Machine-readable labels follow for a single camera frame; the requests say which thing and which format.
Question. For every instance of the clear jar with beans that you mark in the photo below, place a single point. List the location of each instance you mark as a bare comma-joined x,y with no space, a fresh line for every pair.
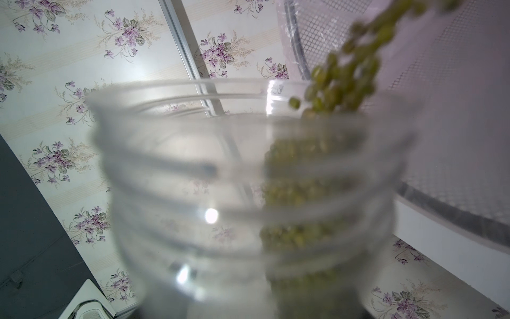
228,203

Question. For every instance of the mesh bin with pink bag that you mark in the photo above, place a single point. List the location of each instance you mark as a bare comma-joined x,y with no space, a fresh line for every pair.
458,64

